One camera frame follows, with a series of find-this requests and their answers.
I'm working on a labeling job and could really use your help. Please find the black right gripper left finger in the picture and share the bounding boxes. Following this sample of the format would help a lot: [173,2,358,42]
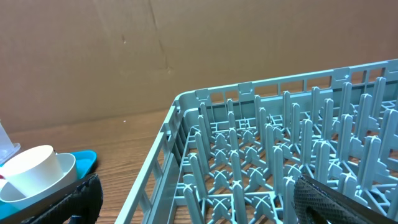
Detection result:
[0,173,104,224]

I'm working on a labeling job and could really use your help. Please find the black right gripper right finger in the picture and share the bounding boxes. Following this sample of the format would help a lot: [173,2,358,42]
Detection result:
[294,175,397,224]

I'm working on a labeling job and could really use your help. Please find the grey dishwasher rack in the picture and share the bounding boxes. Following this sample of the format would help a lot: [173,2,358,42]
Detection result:
[116,60,397,223]

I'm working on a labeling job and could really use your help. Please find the teal serving tray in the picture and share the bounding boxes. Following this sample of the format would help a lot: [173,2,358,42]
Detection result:
[1,150,97,221]

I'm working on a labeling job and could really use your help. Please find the white cup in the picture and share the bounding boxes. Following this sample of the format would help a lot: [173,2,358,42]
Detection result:
[1,145,63,197]

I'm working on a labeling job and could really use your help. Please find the grey saucer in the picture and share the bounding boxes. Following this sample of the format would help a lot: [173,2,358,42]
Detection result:
[1,153,78,210]

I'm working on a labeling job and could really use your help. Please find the clear plastic bin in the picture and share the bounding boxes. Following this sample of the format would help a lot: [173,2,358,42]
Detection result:
[0,125,21,164]

